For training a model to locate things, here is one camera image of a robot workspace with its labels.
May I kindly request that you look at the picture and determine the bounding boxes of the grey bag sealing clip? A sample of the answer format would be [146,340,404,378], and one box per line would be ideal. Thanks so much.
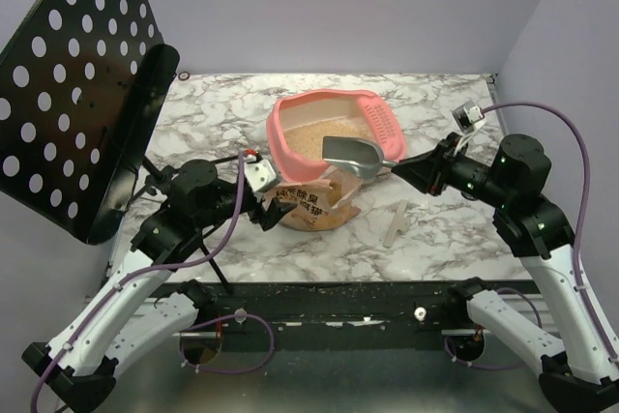
[383,199,410,248]

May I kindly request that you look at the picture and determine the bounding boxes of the beige cat litter bag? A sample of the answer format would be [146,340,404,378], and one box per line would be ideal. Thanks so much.
[265,167,363,232]

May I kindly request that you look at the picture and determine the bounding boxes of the silver metal litter scoop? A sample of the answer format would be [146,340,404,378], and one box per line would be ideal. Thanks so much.
[322,136,398,180]

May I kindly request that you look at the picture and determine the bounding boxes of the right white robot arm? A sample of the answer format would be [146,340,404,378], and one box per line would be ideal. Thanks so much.
[392,133,618,412]

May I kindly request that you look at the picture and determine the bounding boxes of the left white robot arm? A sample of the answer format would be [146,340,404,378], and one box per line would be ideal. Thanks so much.
[22,151,295,412]

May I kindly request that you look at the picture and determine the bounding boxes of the clean litter in box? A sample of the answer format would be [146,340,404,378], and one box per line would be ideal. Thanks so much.
[283,119,375,161]

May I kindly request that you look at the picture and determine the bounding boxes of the pink cat litter box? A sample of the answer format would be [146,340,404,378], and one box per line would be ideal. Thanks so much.
[266,89,407,183]

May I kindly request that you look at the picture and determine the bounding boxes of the black perforated music stand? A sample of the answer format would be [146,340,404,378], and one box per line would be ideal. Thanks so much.
[1,0,235,267]

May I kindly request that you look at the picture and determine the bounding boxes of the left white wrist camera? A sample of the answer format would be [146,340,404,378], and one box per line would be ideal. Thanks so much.
[244,151,280,194]

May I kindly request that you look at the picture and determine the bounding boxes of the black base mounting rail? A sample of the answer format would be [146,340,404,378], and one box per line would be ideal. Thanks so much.
[159,280,538,351]

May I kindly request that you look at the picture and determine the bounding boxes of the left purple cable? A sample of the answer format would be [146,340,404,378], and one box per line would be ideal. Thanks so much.
[31,154,276,412]

